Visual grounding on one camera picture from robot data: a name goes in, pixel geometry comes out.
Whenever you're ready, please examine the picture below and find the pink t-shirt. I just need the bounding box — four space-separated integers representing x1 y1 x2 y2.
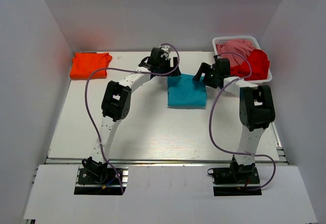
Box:
215 39 256 67

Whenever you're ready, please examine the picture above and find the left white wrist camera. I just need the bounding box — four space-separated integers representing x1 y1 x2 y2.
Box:
159 45 171 59

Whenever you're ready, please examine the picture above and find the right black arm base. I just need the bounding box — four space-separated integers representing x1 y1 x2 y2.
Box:
207 167 262 197

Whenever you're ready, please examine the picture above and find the teal t-shirt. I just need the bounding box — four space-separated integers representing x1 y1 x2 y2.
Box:
167 74 207 108

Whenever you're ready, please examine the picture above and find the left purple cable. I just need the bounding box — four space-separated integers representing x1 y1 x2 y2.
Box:
84 42 180 195

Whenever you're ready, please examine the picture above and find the purple cable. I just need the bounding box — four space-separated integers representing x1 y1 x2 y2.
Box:
208 52 277 190
84 42 180 195

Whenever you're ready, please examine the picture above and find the folded orange t-shirt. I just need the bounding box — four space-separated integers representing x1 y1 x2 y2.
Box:
70 52 113 80

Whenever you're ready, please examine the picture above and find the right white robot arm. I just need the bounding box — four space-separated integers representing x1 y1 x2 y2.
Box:
193 55 276 178

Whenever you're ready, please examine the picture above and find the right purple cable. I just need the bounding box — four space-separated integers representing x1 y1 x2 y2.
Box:
208 52 277 190

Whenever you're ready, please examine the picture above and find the red t-shirt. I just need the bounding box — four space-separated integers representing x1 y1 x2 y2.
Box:
231 49 270 81

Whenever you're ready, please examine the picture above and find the white plastic basket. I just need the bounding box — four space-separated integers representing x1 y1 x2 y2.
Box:
212 36 273 83

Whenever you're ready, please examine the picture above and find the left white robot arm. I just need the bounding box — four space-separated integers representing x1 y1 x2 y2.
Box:
82 43 181 183

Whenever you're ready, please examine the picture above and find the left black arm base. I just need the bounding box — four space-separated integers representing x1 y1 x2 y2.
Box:
74 168 128 196

